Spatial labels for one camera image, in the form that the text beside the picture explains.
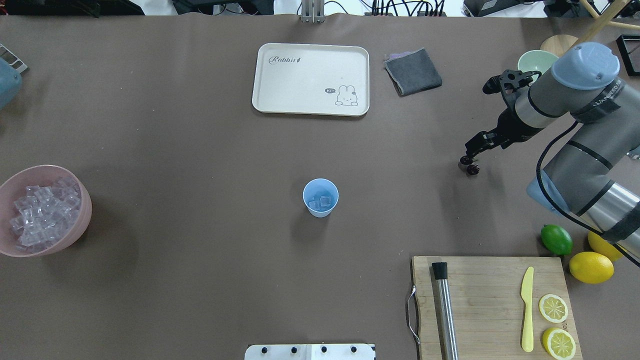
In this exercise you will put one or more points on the wooden mug tree stand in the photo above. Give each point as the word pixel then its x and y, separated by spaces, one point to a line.
pixel 562 43

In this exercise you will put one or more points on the steel muddler black tip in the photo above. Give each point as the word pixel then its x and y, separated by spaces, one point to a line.
pixel 445 311

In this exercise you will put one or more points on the white wire cup rack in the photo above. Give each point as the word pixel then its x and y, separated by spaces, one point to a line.
pixel 13 60

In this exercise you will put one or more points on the lemon half upper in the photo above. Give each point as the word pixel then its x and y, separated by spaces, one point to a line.
pixel 553 308

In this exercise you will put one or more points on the lemon half lower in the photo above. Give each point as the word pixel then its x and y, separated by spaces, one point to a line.
pixel 559 344

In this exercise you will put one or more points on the cream rabbit serving tray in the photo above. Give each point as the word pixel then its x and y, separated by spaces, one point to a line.
pixel 312 79

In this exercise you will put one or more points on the light blue plastic cup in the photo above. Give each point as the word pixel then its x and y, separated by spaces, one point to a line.
pixel 320 186

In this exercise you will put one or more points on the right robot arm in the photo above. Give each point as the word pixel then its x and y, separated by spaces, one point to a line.
pixel 575 183

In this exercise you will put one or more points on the aluminium frame post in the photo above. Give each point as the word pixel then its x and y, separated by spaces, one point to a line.
pixel 312 11

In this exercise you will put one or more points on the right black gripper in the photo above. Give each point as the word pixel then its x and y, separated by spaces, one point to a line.
pixel 513 128

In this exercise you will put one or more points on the yellow lemon far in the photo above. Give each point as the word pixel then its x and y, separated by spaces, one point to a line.
pixel 601 246

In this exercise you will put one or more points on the black framed tray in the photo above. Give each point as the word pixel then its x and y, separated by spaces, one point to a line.
pixel 629 48

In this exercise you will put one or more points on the yellow lemon near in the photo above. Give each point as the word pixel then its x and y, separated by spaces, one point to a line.
pixel 591 267

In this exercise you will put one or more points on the mint green bowl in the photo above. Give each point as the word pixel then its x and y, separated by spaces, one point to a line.
pixel 536 60

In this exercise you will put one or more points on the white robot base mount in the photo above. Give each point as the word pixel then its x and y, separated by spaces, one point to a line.
pixel 311 351

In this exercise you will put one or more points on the wooden cutting board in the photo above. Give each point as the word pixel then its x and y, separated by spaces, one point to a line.
pixel 487 308

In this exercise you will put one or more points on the grey folded cloth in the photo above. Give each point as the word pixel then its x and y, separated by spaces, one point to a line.
pixel 412 72

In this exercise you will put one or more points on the yellow plastic knife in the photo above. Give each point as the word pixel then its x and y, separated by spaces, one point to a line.
pixel 526 295

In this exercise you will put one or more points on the green lime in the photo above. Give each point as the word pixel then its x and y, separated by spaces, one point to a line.
pixel 556 239

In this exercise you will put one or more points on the clear ice cubes pile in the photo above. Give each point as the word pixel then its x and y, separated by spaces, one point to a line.
pixel 46 214

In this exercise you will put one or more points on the yellow lemon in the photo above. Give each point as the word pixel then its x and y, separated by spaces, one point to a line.
pixel 601 246
pixel 591 267

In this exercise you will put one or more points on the pink bowl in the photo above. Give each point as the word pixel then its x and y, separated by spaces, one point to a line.
pixel 14 188

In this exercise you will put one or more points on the lemon half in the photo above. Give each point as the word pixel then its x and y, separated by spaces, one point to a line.
pixel 553 308
pixel 559 344

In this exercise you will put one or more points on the dark red cherry pair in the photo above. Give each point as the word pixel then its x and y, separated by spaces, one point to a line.
pixel 469 165

